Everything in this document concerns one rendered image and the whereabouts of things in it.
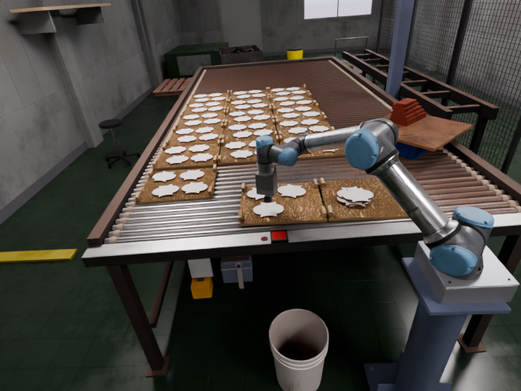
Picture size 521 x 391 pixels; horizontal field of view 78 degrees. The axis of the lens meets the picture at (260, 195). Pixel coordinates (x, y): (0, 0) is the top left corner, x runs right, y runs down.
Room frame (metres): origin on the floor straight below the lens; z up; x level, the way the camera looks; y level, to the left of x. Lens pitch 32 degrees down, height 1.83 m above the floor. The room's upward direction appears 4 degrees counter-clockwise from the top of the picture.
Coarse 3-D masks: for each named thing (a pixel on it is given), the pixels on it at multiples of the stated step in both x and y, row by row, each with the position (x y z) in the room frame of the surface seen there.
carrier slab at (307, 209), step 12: (276, 192) 1.44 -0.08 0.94; (312, 192) 1.42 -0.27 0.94; (240, 204) 1.36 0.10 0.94; (252, 204) 1.35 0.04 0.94; (288, 204) 1.33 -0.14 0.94; (300, 204) 1.32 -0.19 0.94; (312, 204) 1.31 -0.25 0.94; (252, 216) 1.24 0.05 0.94; (288, 216) 1.22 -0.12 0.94; (300, 216) 1.21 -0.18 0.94; (312, 216) 1.21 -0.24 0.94
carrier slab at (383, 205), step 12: (336, 180) 1.52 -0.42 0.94; (348, 180) 1.51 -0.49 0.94; (360, 180) 1.51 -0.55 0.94; (372, 180) 1.49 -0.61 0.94; (324, 192) 1.41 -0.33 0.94; (336, 192) 1.40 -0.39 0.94; (372, 192) 1.37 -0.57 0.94; (384, 192) 1.36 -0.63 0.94; (336, 204) 1.29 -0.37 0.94; (372, 204) 1.27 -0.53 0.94; (384, 204) 1.26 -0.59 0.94; (396, 204) 1.25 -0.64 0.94; (336, 216) 1.19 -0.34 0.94; (348, 216) 1.19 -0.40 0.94; (360, 216) 1.18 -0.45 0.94; (372, 216) 1.17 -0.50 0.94; (384, 216) 1.17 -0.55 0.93; (396, 216) 1.16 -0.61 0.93; (408, 216) 1.16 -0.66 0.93
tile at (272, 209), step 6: (264, 204) 1.33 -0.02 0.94; (270, 204) 1.33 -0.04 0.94; (276, 204) 1.32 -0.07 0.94; (258, 210) 1.28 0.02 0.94; (264, 210) 1.28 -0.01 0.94; (270, 210) 1.27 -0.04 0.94; (276, 210) 1.27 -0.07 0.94; (282, 210) 1.26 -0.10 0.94; (264, 216) 1.23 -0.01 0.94; (276, 216) 1.22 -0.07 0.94
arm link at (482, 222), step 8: (456, 208) 0.86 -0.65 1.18; (464, 208) 0.86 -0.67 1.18; (472, 208) 0.85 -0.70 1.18; (456, 216) 0.82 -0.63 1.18; (464, 216) 0.80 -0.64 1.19; (472, 216) 0.80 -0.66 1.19; (480, 216) 0.80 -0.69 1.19; (488, 216) 0.80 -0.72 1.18; (464, 224) 0.78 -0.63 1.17; (472, 224) 0.77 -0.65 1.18; (480, 224) 0.77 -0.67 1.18; (488, 224) 0.77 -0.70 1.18; (480, 232) 0.75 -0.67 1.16; (488, 232) 0.77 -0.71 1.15
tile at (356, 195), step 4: (344, 192) 1.34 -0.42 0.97; (348, 192) 1.34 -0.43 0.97; (352, 192) 1.33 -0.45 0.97; (356, 192) 1.33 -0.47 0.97; (360, 192) 1.33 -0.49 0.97; (364, 192) 1.33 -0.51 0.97; (368, 192) 1.32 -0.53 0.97; (344, 196) 1.31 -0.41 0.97; (348, 196) 1.30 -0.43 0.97; (352, 196) 1.30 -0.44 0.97; (356, 196) 1.30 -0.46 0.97; (360, 196) 1.30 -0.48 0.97; (364, 196) 1.29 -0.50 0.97; (368, 196) 1.29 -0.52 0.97; (372, 196) 1.29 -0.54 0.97; (348, 200) 1.28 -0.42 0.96; (352, 200) 1.27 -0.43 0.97; (356, 200) 1.26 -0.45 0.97; (360, 200) 1.26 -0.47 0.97; (364, 200) 1.26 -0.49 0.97; (368, 200) 1.26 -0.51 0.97
